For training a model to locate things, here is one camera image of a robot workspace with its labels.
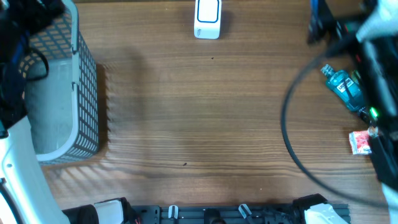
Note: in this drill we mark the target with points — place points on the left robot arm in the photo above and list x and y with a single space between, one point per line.
25 194

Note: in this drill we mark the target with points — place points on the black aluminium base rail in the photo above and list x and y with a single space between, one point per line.
262 214

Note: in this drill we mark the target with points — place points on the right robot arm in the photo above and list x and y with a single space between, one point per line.
371 40

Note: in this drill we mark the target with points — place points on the red white small box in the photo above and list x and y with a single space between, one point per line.
359 142

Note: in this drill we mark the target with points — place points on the grey plastic mesh basket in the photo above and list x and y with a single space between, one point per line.
62 99

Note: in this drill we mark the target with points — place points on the white barcode scanner box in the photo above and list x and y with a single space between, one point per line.
207 19

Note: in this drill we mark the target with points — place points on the blue mouthwash bottle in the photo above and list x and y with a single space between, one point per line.
340 83

